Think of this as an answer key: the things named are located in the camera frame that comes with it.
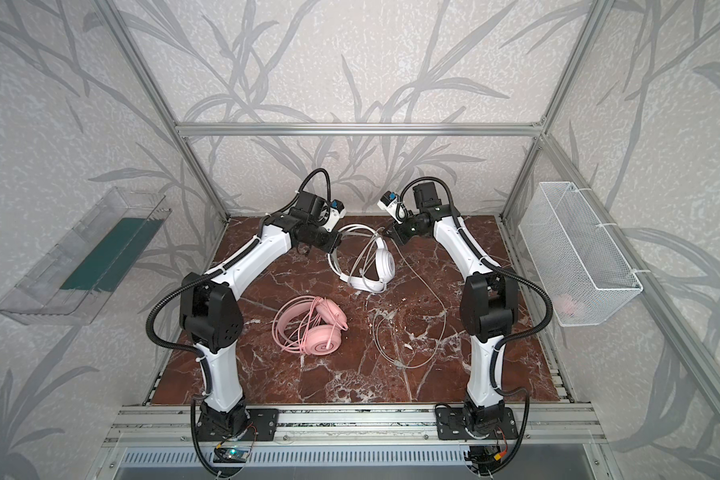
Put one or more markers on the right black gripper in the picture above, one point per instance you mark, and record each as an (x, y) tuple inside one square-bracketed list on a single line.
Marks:
[(399, 230)]

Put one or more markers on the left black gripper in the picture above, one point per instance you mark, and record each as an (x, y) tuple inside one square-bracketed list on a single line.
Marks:
[(325, 239)]

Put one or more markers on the white headphones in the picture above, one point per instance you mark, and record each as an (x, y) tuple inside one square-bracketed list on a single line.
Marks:
[(374, 267)]

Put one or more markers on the pink headphones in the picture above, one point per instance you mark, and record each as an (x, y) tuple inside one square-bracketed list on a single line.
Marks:
[(309, 325)]

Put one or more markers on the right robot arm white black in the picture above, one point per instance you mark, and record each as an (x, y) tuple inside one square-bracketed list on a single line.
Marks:
[(489, 303)]

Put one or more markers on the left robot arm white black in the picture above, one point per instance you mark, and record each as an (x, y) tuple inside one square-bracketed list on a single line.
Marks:
[(209, 310)]

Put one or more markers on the pink item in basket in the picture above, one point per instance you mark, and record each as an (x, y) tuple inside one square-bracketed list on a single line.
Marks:
[(567, 306)]

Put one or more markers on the right wiring connector board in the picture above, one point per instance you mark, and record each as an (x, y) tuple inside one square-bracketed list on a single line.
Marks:
[(487, 458)]

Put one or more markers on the green circuit board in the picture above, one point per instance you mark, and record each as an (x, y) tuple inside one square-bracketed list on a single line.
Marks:
[(223, 454)]

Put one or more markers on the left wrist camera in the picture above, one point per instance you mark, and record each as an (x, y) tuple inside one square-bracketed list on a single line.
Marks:
[(337, 211)]

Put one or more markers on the white wire mesh basket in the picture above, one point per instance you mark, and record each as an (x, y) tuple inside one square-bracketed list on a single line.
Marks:
[(574, 253)]

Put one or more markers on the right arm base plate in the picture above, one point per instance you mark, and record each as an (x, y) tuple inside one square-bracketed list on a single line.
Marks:
[(451, 425)]

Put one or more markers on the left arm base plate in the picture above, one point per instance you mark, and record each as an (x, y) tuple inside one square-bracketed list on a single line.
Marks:
[(256, 424)]

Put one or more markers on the aluminium front rail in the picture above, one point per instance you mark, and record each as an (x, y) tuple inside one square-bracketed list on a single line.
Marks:
[(338, 424)]

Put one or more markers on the clear plastic wall bin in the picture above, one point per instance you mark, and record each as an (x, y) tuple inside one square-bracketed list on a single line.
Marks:
[(71, 283)]

